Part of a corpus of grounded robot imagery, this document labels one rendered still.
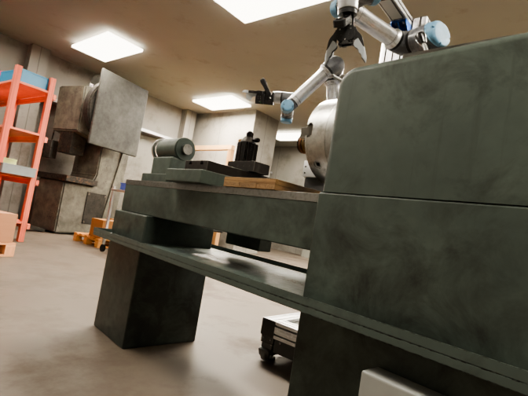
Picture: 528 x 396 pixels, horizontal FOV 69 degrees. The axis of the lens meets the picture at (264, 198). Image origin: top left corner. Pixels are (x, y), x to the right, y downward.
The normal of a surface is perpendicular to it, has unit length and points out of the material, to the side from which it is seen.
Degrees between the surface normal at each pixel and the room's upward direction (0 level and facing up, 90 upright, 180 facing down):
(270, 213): 90
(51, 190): 90
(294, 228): 90
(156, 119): 90
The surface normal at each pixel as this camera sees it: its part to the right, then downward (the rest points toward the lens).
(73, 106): -0.45, -0.10
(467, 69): -0.71, -0.16
